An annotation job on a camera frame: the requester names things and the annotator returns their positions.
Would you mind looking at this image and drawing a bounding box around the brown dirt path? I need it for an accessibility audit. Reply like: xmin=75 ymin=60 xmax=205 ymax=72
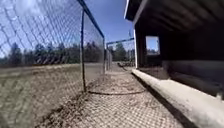
xmin=33 ymin=63 xmax=201 ymax=128

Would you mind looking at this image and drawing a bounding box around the chain-link fence with dark posts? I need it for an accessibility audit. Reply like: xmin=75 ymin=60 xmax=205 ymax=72
xmin=0 ymin=0 xmax=107 ymax=128

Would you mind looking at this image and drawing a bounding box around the dry grass field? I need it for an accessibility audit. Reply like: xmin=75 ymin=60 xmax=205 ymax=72
xmin=0 ymin=62 xmax=106 ymax=128

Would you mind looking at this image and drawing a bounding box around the dark open-fronted shelter building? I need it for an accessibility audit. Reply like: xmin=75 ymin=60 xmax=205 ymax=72
xmin=123 ymin=0 xmax=224 ymax=101

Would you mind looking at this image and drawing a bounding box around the row of evergreen trees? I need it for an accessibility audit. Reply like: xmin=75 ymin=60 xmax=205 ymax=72
xmin=0 ymin=41 xmax=136 ymax=68

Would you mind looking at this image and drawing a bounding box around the metal-framed wire fence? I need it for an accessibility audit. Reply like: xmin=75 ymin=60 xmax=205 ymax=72
xmin=105 ymin=37 xmax=136 ymax=71

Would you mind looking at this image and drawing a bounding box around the pale concrete kerb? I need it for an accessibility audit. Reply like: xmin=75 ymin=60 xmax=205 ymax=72
xmin=130 ymin=68 xmax=224 ymax=128

